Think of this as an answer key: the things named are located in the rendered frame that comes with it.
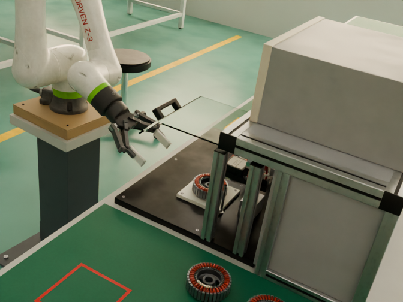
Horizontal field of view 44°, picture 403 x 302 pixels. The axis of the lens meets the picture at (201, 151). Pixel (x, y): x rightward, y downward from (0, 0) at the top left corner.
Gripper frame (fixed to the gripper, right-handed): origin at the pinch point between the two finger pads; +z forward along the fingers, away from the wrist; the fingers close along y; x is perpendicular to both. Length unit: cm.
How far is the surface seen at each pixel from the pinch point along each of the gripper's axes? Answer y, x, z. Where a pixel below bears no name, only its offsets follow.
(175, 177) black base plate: -1.9, -2.8, 10.3
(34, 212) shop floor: -20, -120, -36
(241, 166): -0.8, 22.3, 23.2
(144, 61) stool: -131, -87, -72
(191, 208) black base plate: 9.4, 5.0, 21.9
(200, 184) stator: 2.3, 7.6, 18.4
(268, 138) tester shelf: 12, 46, 23
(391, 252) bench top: -15, 29, 72
